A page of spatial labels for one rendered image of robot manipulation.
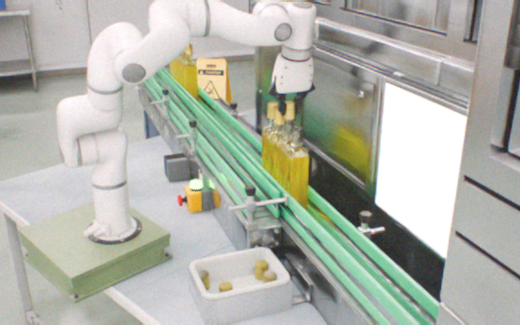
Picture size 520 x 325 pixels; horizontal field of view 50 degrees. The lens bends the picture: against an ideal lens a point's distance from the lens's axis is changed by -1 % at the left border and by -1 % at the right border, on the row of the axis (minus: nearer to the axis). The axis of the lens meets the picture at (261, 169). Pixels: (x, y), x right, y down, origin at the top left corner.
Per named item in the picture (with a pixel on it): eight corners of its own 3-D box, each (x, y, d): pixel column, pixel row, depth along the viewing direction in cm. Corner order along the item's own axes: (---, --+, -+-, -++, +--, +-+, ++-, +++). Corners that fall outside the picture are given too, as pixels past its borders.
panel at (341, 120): (500, 296, 108) (533, 129, 95) (487, 300, 107) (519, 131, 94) (303, 144, 186) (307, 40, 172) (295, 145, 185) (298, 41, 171)
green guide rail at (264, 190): (279, 218, 159) (279, 191, 155) (275, 218, 158) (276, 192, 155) (156, 78, 309) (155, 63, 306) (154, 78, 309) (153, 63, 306)
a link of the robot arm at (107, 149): (134, 184, 153) (130, 130, 146) (86, 195, 147) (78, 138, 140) (124, 170, 161) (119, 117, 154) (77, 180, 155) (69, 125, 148)
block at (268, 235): (283, 247, 157) (283, 225, 154) (251, 254, 154) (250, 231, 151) (278, 241, 160) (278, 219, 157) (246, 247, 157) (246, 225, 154)
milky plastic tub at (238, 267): (292, 308, 142) (293, 278, 138) (206, 329, 134) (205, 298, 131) (267, 272, 157) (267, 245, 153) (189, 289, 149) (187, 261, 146)
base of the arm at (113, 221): (105, 251, 151) (99, 201, 145) (74, 236, 158) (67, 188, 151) (145, 227, 163) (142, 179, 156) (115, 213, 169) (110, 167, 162)
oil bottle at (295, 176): (307, 217, 160) (310, 146, 152) (289, 220, 158) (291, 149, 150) (300, 208, 165) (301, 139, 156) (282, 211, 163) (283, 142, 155)
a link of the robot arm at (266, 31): (197, 28, 138) (278, 28, 144) (209, 51, 128) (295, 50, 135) (199, -6, 133) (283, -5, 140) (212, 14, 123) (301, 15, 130)
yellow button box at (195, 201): (209, 210, 192) (208, 190, 189) (188, 214, 189) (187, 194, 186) (204, 202, 198) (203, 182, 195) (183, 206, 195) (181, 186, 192)
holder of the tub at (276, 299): (311, 304, 144) (311, 278, 141) (207, 329, 135) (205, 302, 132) (284, 270, 159) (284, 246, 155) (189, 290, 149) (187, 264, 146)
